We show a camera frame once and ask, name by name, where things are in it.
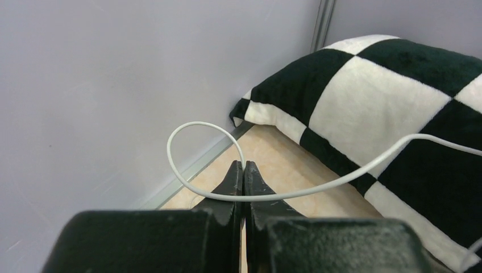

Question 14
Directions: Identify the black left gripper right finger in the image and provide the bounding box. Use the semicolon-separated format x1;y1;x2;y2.
244;160;434;273

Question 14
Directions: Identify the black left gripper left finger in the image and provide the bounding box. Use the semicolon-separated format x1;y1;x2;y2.
41;160;244;273

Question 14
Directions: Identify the black white checkered pillow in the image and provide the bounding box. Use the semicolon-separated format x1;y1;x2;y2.
230;35;481;272

